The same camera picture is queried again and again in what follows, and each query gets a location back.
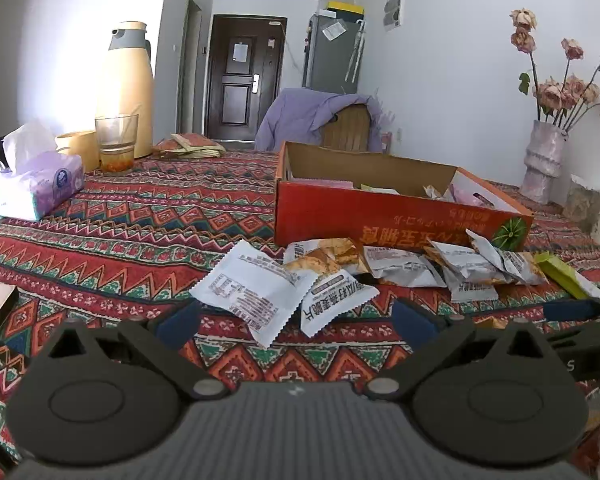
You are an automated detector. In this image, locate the glass cup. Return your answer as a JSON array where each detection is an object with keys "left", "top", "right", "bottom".
[{"left": 94, "top": 113, "right": 140, "bottom": 176}]

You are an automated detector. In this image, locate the white barcode-printed snack packet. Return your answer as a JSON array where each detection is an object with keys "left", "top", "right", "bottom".
[{"left": 190, "top": 240, "right": 314, "bottom": 349}]

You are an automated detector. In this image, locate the pink textured vase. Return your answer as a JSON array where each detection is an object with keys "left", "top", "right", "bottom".
[{"left": 520, "top": 120, "right": 570, "bottom": 205}]

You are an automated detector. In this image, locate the bunch of dried roses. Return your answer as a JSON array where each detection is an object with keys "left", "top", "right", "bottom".
[{"left": 510, "top": 7, "right": 600, "bottom": 129}]

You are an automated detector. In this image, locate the white cracker snack packet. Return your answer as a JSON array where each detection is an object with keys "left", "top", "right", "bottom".
[{"left": 300, "top": 269, "right": 381, "bottom": 339}]

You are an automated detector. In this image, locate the wooden chair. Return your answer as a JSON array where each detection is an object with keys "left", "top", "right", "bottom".
[{"left": 320, "top": 102, "right": 372, "bottom": 154}]

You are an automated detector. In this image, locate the purple tissue pack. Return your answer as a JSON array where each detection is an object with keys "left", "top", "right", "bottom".
[{"left": 0, "top": 122, "right": 87, "bottom": 222}]

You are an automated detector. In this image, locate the white umbrella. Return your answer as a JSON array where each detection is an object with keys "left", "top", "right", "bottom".
[{"left": 345, "top": 19, "right": 367, "bottom": 84}]

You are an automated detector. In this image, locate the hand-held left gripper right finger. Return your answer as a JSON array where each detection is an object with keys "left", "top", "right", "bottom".
[{"left": 362, "top": 298, "right": 557, "bottom": 396}]

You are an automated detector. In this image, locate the interior door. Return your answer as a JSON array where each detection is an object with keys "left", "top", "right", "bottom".
[{"left": 180, "top": 0, "right": 204, "bottom": 134}]

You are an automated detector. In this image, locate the yellow-green box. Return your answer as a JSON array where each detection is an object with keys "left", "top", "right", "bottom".
[{"left": 535, "top": 252, "right": 600, "bottom": 302}]

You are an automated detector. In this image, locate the yellow thermos jug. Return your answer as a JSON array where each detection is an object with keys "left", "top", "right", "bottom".
[{"left": 94, "top": 21, "right": 155, "bottom": 159}]

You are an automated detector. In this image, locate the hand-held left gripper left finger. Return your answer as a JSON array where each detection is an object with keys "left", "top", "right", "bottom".
[{"left": 42, "top": 302, "right": 229, "bottom": 401}]

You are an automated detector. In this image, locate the red cardboard box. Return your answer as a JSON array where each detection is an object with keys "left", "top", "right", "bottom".
[{"left": 274, "top": 141, "right": 535, "bottom": 252}]

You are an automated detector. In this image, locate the glass jar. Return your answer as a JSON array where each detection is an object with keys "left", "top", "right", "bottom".
[{"left": 562, "top": 174, "right": 600, "bottom": 235}]

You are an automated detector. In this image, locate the yellow and black box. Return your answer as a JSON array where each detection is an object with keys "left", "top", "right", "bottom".
[{"left": 326, "top": 0, "right": 366, "bottom": 16}]

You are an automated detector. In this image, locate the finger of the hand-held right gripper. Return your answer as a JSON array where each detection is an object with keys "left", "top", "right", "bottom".
[{"left": 540, "top": 294, "right": 600, "bottom": 323}]

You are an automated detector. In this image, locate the folded cloth stack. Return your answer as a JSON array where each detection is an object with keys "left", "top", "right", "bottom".
[{"left": 152, "top": 132, "right": 227, "bottom": 161}]

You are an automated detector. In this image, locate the grey fridge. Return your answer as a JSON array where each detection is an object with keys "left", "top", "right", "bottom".
[{"left": 302, "top": 12, "right": 366, "bottom": 96}]

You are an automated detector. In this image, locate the dark brown entrance door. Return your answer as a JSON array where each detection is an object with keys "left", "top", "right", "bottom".
[{"left": 205, "top": 14, "right": 287, "bottom": 142}]

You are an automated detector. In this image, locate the purple jacket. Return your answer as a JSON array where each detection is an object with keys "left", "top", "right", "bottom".
[{"left": 255, "top": 87, "right": 392, "bottom": 154}]

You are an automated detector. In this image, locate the yellow mug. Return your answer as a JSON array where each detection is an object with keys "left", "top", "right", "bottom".
[{"left": 55, "top": 130, "right": 101, "bottom": 174}]

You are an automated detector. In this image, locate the pile of snack packets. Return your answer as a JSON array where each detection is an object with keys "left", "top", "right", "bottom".
[{"left": 190, "top": 230, "right": 549, "bottom": 349}]

